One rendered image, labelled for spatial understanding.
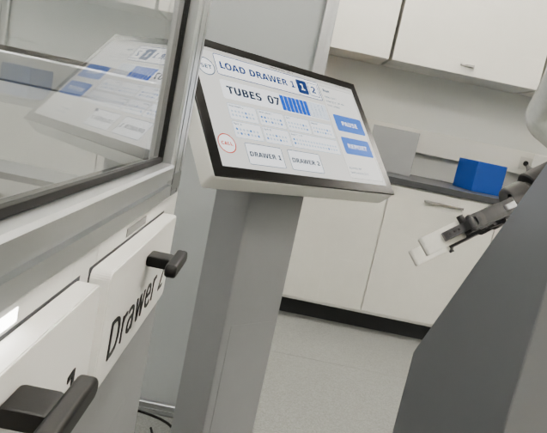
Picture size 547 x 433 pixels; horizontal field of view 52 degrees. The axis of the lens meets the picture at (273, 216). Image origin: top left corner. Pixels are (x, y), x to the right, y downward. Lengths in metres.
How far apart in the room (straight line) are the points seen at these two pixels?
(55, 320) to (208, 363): 0.95
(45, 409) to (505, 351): 0.30
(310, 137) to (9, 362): 0.96
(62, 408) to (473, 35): 3.47
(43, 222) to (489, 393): 0.32
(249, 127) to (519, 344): 0.78
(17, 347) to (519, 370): 0.31
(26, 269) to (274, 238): 0.94
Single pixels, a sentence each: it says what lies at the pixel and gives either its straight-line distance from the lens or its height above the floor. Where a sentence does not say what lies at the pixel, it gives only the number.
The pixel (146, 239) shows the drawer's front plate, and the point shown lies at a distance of 0.60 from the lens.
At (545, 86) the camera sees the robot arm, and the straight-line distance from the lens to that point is 1.11.
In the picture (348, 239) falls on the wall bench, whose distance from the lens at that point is 3.20.
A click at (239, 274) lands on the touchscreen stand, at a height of 0.74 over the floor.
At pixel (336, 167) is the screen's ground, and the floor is 1.00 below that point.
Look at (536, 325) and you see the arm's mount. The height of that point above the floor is 0.98.
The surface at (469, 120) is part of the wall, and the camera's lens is 4.01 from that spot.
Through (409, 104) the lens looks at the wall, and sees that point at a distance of 3.91.
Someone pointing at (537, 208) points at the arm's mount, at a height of 1.05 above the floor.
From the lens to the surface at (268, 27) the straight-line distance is 1.86.
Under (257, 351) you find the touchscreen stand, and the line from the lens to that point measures 1.35.
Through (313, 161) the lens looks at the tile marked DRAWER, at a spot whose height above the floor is 1.01.
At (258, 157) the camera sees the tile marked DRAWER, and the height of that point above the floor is 1.00.
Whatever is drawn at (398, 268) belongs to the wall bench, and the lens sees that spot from 3.28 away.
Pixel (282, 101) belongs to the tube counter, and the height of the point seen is 1.11.
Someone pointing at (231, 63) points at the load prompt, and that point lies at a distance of 1.17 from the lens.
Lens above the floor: 1.07
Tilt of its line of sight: 10 degrees down
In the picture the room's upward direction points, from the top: 12 degrees clockwise
